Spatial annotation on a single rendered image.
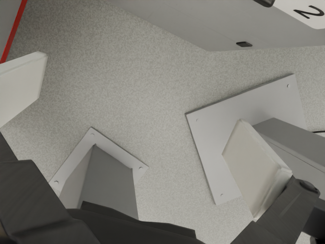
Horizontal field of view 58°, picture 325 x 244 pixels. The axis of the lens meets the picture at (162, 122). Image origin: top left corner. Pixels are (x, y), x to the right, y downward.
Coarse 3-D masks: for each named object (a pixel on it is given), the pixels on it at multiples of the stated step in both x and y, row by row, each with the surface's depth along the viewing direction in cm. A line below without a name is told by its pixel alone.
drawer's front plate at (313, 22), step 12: (276, 0) 36; (288, 0) 35; (300, 0) 33; (312, 0) 32; (324, 0) 31; (288, 12) 38; (312, 12) 35; (324, 12) 34; (312, 24) 38; (324, 24) 37
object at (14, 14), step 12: (0, 0) 80; (12, 0) 87; (24, 0) 96; (0, 12) 83; (12, 12) 91; (0, 24) 86; (12, 24) 95; (0, 36) 90; (12, 36) 98; (0, 48) 94; (0, 60) 97
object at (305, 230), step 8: (288, 184) 14; (320, 200) 14; (320, 208) 13; (312, 216) 13; (320, 216) 13; (312, 224) 13; (320, 224) 13; (304, 232) 13; (312, 232) 13; (320, 232) 13; (320, 240) 13
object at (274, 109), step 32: (256, 96) 124; (288, 96) 126; (192, 128) 123; (224, 128) 125; (256, 128) 121; (288, 128) 111; (288, 160) 100; (320, 160) 84; (224, 192) 132; (320, 192) 87
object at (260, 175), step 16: (240, 128) 19; (240, 144) 18; (256, 144) 16; (224, 160) 20; (240, 160) 18; (256, 160) 16; (272, 160) 14; (240, 176) 17; (256, 176) 15; (272, 176) 14; (288, 176) 14; (256, 192) 15; (272, 192) 14; (256, 208) 14
